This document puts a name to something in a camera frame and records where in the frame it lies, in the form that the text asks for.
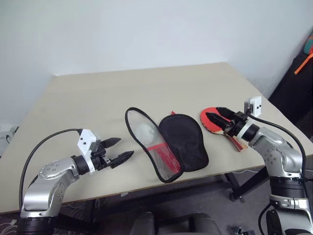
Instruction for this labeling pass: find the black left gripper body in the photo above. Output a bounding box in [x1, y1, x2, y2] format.
[91, 141, 114, 171]

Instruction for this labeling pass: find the white power adapter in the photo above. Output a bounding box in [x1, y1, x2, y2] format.
[0, 123, 19, 152]

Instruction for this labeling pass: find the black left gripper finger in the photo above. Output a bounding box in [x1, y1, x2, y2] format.
[101, 137, 122, 148]
[109, 150, 135, 170]

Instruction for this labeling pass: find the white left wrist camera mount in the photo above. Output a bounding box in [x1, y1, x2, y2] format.
[77, 129, 102, 175]

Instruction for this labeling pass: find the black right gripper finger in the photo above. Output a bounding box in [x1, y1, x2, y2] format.
[216, 106, 238, 121]
[205, 112, 231, 131]

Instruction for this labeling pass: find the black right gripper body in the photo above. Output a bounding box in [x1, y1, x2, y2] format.
[224, 111, 249, 137]

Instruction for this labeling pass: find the dark grey rounded shape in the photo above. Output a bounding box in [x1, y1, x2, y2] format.
[129, 211, 156, 235]
[189, 211, 222, 235]

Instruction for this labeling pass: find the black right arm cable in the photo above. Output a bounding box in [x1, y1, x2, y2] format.
[248, 115, 308, 181]

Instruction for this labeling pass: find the black bulky background object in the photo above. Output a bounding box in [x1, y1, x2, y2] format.
[268, 52, 313, 141]

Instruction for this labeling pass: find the teal rounded object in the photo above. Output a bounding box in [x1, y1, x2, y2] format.
[303, 35, 313, 56]

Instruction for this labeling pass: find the white ping pong ball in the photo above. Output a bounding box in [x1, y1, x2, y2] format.
[135, 123, 155, 144]

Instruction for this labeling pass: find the black red paddle case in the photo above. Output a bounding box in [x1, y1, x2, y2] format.
[124, 107, 210, 184]

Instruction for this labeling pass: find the small black floor device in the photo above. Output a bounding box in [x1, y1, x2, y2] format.
[231, 225, 255, 235]

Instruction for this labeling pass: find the white cable under table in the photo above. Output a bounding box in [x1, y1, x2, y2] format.
[231, 168, 260, 175]

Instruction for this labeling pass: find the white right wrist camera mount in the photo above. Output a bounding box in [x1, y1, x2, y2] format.
[237, 96, 263, 142]

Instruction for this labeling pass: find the orange strap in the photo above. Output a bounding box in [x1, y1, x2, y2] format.
[294, 52, 313, 75]

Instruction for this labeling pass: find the black table frame leg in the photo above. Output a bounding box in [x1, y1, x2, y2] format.
[224, 166, 271, 203]

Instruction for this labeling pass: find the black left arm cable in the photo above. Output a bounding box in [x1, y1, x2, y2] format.
[19, 128, 83, 212]

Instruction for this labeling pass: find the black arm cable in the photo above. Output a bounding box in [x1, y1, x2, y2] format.
[248, 115, 308, 181]
[19, 128, 83, 212]

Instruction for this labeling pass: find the white floor cable bundle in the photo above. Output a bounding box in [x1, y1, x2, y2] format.
[0, 217, 18, 235]

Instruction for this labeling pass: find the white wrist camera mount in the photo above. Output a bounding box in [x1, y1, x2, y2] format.
[77, 129, 102, 175]
[237, 96, 263, 142]

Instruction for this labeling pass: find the red table tennis paddle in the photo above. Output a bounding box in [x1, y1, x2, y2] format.
[200, 106, 249, 153]

